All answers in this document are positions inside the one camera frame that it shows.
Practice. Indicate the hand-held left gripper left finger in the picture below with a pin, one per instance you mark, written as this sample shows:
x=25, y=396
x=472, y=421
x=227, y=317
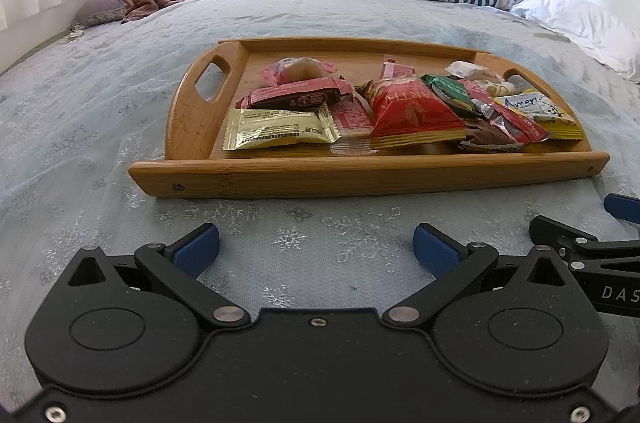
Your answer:
x=197, y=250

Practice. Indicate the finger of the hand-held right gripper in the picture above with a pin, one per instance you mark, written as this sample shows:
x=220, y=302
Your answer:
x=555, y=230
x=625, y=208

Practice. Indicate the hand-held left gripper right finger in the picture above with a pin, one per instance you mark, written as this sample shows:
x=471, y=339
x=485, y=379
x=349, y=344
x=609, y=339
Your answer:
x=437, y=250

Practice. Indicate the wooden tray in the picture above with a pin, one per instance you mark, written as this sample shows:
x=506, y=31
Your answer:
x=400, y=173

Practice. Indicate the red foil snack packet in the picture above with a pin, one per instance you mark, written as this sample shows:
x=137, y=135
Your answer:
x=515, y=123

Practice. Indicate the brown peanut snack packet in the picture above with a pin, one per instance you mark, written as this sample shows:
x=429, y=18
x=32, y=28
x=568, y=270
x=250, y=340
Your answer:
x=487, y=135

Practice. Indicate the gold foil snack packet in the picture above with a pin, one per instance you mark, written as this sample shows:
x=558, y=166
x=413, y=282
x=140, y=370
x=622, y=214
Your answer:
x=275, y=128

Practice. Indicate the red patterned snack packet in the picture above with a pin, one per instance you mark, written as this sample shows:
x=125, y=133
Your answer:
x=352, y=120

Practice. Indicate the cheese print snack packet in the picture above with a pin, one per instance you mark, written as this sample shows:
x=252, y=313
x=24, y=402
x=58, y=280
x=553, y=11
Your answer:
x=495, y=87

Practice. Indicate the green snack packet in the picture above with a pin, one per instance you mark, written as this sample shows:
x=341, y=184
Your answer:
x=450, y=90

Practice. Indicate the white snack packet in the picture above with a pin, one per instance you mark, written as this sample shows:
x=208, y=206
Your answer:
x=470, y=69

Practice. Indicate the dark red bar wrapper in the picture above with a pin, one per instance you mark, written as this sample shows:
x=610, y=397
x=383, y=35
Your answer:
x=295, y=93

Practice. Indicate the clear red candy packet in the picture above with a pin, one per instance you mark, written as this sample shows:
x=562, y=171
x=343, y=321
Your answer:
x=397, y=67

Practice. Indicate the white pink cake packet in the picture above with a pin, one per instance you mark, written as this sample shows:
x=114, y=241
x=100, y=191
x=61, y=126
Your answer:
x=300, y=70

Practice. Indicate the yellow biscuit packet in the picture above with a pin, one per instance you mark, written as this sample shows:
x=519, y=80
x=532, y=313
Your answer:
x=545, y=113

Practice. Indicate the red chip bag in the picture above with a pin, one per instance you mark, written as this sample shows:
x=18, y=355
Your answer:
x=412, y=110

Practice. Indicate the light blue bedspread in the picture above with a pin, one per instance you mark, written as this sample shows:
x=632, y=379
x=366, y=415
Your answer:
x=100, y=128

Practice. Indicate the white pillow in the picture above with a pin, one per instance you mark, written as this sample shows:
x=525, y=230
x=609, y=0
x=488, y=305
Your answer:
x=585, y=25

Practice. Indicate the small pale trinket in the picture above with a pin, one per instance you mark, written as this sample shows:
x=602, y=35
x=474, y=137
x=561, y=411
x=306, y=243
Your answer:
x=74, y=36

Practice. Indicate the purple pillow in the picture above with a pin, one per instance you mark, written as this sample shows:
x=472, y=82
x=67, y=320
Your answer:
x=100, y=5

